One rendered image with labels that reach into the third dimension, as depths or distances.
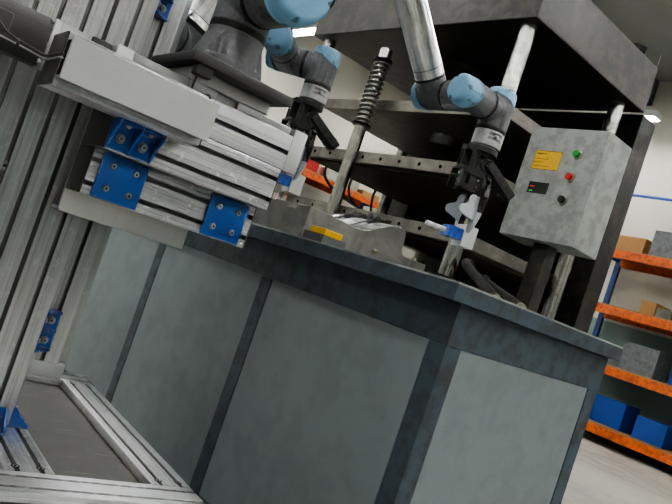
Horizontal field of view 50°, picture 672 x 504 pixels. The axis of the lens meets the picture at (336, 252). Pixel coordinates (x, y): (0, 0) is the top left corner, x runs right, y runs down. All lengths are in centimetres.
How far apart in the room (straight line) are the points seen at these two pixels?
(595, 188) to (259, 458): 138
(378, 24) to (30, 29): 213
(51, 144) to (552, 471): 138
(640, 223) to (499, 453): 759
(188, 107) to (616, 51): 215
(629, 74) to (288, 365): 198
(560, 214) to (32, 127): 166
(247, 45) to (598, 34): 180
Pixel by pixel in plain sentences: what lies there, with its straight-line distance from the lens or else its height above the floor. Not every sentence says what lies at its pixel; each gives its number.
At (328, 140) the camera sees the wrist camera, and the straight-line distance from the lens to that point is 196.
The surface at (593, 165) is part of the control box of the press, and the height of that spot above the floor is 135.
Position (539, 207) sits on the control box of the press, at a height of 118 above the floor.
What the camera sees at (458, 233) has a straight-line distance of 177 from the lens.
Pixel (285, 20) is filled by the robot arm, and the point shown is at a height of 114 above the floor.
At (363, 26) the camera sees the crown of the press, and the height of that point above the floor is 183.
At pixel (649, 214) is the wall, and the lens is 918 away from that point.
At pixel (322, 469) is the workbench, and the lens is 167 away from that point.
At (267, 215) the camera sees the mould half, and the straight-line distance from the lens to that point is 207.
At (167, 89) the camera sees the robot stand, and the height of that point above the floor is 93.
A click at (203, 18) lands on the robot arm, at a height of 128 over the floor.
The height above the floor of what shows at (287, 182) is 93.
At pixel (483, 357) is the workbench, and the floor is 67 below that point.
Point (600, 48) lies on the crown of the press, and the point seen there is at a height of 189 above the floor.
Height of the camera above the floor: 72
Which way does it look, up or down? 2 degrees up
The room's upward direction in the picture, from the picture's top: 19 degrees clockwise
